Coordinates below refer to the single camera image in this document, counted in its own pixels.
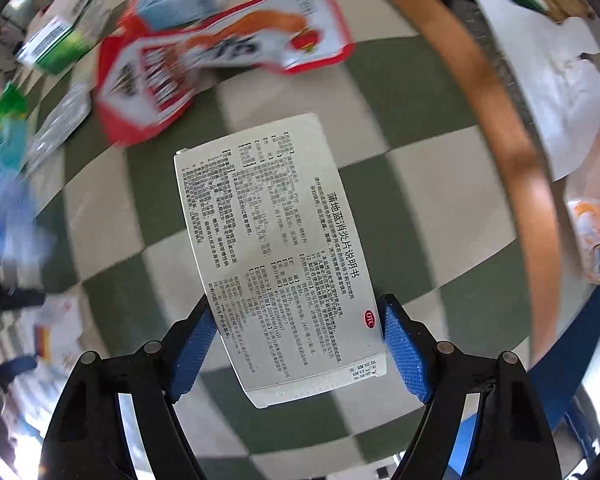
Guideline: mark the green white checkered tablecloth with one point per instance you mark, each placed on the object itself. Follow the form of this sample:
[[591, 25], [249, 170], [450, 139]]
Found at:
[[405, 85]]

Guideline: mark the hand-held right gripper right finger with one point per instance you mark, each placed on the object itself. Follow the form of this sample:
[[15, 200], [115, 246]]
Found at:
[[405, 350]]

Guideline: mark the printed paper leaflet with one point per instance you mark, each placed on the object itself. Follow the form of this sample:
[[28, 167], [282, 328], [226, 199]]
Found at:
[[275, 240]]

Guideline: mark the blue metal frame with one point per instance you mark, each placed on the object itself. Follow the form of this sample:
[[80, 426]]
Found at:
[[575, 350]]

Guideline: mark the wooden hoop rim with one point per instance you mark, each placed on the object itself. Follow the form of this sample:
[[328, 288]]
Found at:
[[510, 150]]

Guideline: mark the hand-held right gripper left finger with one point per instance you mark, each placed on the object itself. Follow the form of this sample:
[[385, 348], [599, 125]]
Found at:
[[192, 345]]

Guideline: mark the white crumpled paper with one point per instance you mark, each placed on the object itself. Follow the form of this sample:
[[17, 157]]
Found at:
[[540, 70]]

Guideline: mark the white green box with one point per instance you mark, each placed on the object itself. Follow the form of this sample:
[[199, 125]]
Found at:
[[55, 35]]

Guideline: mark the red white snack bag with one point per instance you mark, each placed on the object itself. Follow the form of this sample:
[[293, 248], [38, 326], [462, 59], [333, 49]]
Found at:
[[150, 85]]

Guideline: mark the white printed wrapper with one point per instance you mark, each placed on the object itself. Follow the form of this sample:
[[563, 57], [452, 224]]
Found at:
[[60, 325]]

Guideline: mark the orange white packet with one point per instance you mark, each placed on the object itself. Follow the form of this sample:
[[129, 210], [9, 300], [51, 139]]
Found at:
[[590, 220]]

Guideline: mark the green blue packet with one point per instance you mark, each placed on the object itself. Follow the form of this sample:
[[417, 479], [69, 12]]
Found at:
[[5, 130]]

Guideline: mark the clear plastic blister pack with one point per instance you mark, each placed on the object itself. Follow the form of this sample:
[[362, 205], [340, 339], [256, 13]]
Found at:
[[60, 125]]

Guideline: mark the blue plastic wrapper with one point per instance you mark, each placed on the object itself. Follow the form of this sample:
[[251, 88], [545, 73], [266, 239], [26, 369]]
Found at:
[[10, 220]]

